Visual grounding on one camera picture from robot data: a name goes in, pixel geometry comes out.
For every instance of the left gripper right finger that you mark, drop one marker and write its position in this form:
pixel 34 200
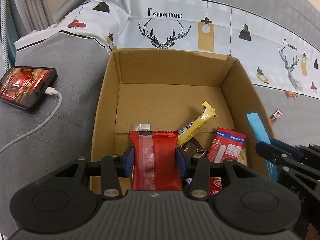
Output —
pixel 183 163

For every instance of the black smartphone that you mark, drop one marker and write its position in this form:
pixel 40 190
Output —
pixel 23 87

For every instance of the red snack pouch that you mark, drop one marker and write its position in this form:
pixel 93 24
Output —
pixel 155 161

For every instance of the yellow wafer bar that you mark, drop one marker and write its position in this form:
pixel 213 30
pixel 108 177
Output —
pixel 189 130

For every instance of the red white cracker pack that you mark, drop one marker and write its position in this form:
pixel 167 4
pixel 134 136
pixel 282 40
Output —
pixel 227 144

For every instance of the printed white sofa cloth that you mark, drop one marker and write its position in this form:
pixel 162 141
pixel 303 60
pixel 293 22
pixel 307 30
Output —
pixel 271 55

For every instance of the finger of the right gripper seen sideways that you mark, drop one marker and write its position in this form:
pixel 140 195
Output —
pixel 277 151

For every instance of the green white rice cracker pack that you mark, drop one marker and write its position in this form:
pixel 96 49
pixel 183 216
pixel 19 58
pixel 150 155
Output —
pixel 140 127

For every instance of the grey curtain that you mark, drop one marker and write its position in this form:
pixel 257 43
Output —
pixel 19 18

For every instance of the dark brown snack bar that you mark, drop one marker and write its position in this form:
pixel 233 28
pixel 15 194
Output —
pixel 193 148

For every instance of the light blue snack bar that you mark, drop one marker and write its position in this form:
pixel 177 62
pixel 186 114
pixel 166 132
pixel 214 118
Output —
pixel 261 135

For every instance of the small red black snack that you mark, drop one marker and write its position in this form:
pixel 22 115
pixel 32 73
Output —
pixel 275 116

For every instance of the brown cardboard box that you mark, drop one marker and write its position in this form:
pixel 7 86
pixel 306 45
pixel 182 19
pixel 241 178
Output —
pixel 166 89

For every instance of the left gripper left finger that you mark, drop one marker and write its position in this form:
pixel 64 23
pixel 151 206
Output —
pixel 128 161

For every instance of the purple candy bar wrapper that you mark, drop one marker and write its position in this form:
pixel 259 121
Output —
pixel 189 181

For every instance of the small orange snack bar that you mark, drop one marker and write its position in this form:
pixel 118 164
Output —
pixel 291 94

